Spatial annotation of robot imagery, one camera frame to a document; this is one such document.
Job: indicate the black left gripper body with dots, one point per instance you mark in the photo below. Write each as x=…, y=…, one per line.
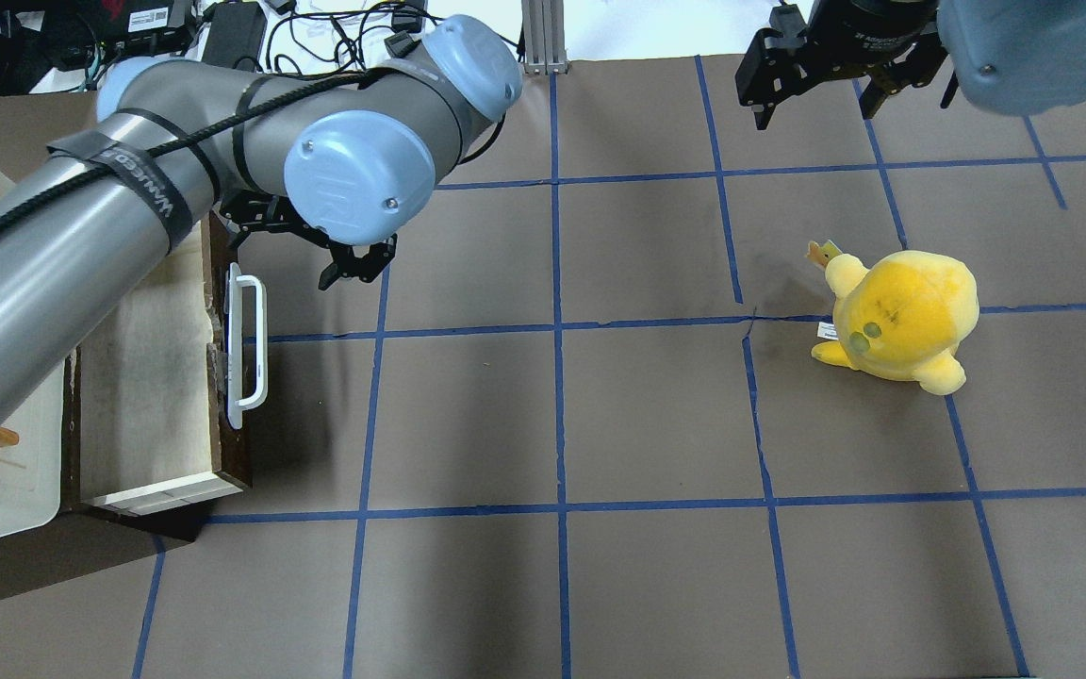
x=271, y=216

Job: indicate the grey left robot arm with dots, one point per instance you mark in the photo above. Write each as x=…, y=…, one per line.
x=356, y=155

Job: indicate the black power adapter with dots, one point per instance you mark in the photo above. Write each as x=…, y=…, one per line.
x=235, y=32

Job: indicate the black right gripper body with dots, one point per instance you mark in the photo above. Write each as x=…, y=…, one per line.
x=868, y=21

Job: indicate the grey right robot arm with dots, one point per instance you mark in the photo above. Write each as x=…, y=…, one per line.
x=1012, y=58

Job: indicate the aluminium frame post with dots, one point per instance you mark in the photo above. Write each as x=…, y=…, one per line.
x=543, y=37

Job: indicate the white drawer handle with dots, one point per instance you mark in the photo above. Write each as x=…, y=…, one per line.
x=238, y=400

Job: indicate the black electronics box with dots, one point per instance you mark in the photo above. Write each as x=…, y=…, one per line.
x=140, y=28

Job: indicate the dark wooden drawer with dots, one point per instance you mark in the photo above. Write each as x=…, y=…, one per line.
x=153, y=428

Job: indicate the dark wooden cabinet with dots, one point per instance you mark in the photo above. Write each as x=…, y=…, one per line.
x=83, y=539

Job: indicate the yellow plush toy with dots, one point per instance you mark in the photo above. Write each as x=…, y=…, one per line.
x=902, y=319

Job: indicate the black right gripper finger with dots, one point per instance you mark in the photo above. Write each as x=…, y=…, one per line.
x=763, y=113
x=876, y=92

